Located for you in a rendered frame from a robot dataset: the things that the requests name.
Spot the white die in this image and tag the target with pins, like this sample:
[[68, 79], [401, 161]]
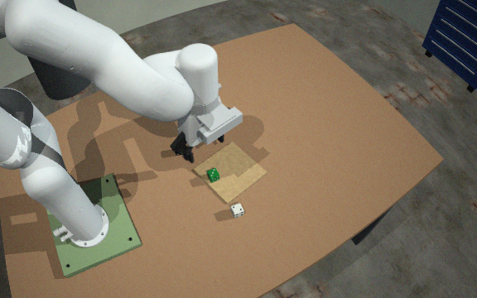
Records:
[[237, 210]]

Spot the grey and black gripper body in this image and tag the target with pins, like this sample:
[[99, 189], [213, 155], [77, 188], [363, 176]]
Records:
[[190, 126]]

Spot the tan square mat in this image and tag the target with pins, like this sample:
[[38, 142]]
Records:
[[237, 171]]

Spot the green die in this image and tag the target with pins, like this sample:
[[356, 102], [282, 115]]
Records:
[[213, 175]]

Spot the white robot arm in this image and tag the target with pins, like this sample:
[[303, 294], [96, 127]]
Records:
[[53, 33]]

